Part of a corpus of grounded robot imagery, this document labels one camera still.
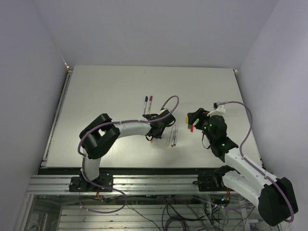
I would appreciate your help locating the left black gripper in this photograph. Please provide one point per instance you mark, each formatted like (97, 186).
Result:
(159, 135)

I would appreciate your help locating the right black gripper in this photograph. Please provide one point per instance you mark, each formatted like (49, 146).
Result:
(201, 114)

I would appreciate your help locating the purple whiteboard marker pen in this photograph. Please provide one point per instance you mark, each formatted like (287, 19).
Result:
(150, 104)

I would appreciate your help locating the blue whiteboard marker pen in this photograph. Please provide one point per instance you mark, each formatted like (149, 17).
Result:
(145, 105)

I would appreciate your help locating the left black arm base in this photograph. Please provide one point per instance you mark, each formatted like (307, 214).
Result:
(79, 184)

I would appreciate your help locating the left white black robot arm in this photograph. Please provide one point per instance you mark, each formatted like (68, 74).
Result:
(100, 135)

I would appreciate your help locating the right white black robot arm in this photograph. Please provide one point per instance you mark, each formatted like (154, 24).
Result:
(273, 197)

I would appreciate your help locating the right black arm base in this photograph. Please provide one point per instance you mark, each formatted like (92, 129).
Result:
(210, 179)

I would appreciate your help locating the yellow whiteboard marker pen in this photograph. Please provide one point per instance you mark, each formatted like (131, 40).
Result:
(170, 136)

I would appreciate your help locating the green whiteboard marker pen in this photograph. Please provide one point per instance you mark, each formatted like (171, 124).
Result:
(176, 136)

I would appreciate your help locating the red whiteboard marker pen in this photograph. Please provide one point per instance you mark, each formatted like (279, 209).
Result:
(173, 135)

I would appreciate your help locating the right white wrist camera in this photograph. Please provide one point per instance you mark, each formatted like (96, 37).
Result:
(219, 109)

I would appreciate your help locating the aluminium frame rail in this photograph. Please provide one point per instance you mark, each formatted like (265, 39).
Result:
(130, 185)

